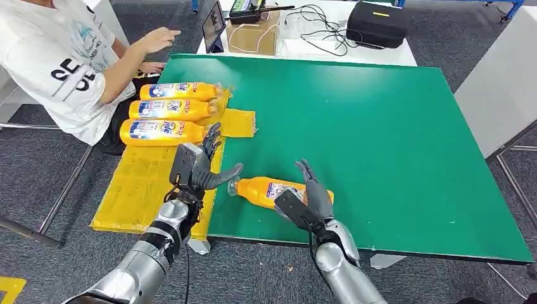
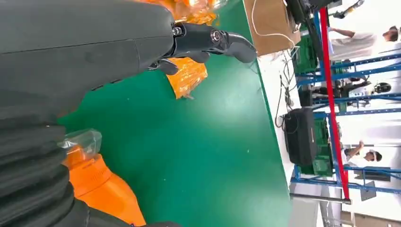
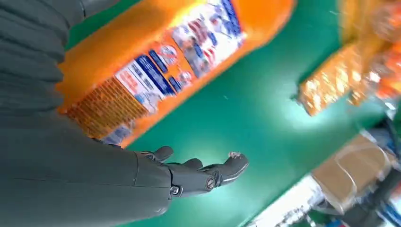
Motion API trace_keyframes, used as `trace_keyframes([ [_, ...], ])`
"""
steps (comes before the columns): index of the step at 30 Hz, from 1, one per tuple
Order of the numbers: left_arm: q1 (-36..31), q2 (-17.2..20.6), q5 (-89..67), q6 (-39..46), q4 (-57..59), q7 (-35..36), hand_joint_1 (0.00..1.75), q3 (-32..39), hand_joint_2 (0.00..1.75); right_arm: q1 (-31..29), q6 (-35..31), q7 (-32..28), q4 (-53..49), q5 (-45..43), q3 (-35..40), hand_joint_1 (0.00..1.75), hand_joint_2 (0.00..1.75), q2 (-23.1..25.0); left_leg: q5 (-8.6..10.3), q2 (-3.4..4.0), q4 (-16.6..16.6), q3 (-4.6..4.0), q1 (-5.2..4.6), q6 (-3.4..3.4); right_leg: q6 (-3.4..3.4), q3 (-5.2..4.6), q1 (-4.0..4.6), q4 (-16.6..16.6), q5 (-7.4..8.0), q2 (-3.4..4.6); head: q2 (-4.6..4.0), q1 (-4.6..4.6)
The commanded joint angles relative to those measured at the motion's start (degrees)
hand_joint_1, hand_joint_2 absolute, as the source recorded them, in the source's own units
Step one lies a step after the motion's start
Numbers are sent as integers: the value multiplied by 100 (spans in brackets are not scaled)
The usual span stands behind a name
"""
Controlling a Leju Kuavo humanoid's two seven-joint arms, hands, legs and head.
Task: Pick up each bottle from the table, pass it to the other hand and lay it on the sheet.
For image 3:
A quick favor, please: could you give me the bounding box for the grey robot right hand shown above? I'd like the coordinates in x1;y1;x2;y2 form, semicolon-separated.
0;119;250;227

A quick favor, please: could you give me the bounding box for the green table mat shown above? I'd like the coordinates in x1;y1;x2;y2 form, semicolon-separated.
64;0;401;227

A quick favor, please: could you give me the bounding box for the white table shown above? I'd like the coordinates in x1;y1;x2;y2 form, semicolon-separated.
245;174;326;227

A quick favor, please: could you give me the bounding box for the brown cardboard box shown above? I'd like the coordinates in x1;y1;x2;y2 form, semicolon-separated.
312;134;397;215

